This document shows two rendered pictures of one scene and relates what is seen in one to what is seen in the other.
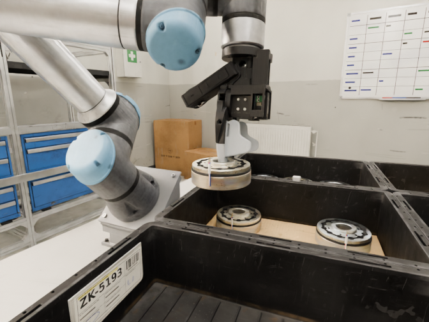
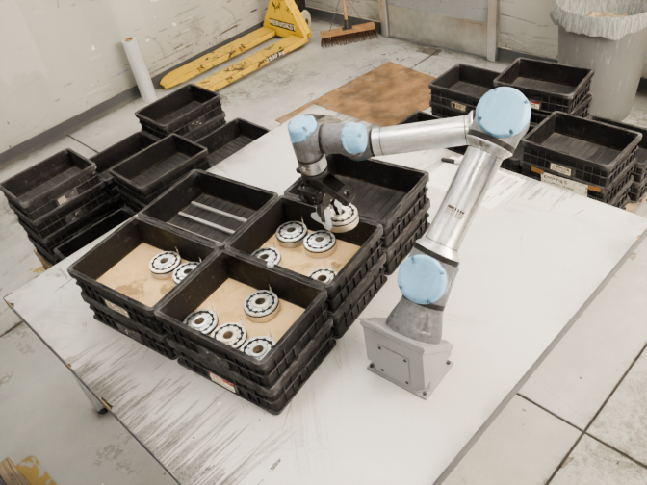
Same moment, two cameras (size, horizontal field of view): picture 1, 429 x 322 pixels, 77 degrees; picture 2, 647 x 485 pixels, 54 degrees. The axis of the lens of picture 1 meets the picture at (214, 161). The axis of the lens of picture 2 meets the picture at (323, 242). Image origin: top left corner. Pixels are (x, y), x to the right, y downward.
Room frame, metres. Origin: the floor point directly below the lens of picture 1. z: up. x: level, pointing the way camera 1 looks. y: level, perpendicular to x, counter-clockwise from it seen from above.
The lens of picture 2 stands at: (1.84, 0.45, 2.12)
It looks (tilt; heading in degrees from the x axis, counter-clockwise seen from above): 40 degrees down; 201
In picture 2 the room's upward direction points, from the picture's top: 11 degrees counter-clockwise
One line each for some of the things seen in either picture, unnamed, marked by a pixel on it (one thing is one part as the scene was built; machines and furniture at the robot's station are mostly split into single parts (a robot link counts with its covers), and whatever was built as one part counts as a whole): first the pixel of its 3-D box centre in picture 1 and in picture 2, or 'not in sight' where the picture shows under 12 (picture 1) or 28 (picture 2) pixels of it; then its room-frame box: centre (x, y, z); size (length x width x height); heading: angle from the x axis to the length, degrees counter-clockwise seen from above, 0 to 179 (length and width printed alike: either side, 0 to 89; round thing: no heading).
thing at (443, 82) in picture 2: not in sight; (473, 108); (-1.38, 0.25, 0.31); 0.40 x 0.30 x 0.34; 60
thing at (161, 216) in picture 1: (285, 209); (303, 240); (0.48, -0.13, 0.92); 0.40 x 0.30 x 0.02; 69
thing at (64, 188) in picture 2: not in sight; (64, 210); (-0.28, -1.73, 0.37); 0.40 x 0.30 x 0.45; 150
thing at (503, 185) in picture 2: not in sight; (473, 179); (-0.15, 0.33, 0.70); 0.33 x 0.23 x 0.01; 60
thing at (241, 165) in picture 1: (221, 164); (340, 214); (0.46, -0.01, 1.01); 0.10 x 0.10 x 0.01
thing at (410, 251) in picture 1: (284, 233); (306, 252); (0.48, -0.13, 0.87); 0.40 x 0.30 x 0.11; 69
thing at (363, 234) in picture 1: (343, 230); (264, 258); (0.51, -0.26, 0.86); 0.10 x 0.10 x 0.01
